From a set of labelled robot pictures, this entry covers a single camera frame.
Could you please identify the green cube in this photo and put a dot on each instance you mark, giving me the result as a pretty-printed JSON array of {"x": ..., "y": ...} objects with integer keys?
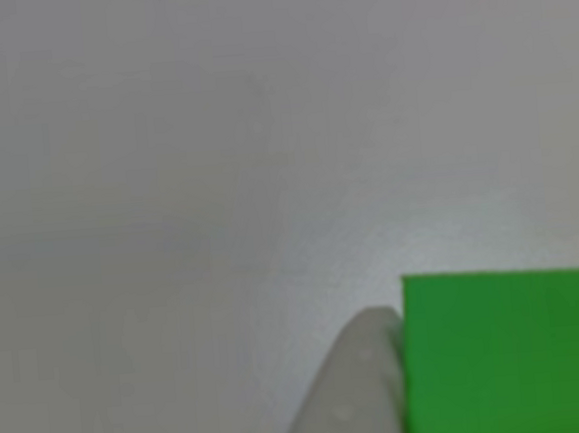
[{"x": 506, "y": 355}]

